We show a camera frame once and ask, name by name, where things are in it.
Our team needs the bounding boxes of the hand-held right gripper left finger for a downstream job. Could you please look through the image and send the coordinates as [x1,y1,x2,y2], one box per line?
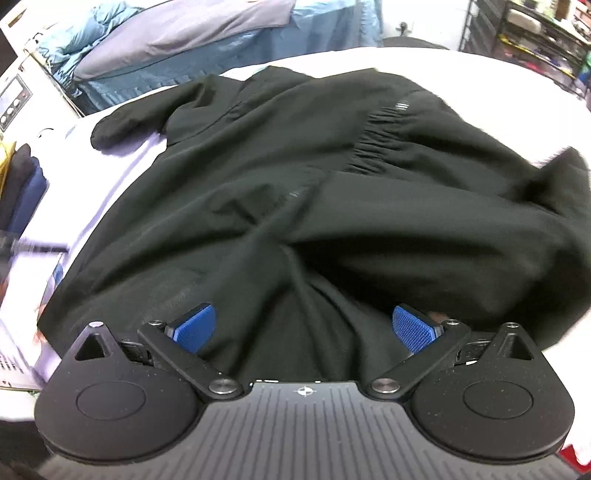
[62,302,244,400]

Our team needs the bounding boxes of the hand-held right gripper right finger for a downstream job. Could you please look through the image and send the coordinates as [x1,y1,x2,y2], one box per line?
[365,303,536,400]

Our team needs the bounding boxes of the black jacket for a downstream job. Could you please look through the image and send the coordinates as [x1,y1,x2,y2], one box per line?
[37,65,591,384]

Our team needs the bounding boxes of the navy folded clothes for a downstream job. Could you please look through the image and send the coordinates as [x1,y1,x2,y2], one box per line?
[0,143,50,237]

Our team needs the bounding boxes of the printed magazine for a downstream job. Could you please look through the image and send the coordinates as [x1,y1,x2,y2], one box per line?
[0,231,71,389]

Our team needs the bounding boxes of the red cloth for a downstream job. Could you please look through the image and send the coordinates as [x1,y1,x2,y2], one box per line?
[558,442,591,480]

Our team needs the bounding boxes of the yellow bag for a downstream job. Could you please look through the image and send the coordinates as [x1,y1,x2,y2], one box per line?
[0,137,19,185]

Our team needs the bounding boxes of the teal quilt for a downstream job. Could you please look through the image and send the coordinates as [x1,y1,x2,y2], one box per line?
[37,0,384,116]

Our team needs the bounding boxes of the white appliance with buttons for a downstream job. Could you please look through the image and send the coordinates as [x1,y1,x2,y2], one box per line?
[0,23,85,136]

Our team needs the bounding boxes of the grey cloth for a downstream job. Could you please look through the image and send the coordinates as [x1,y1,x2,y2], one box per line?
[75,0,297,82]

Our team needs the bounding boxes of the black wire rack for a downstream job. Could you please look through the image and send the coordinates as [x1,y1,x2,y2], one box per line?
[459,0,591,99]

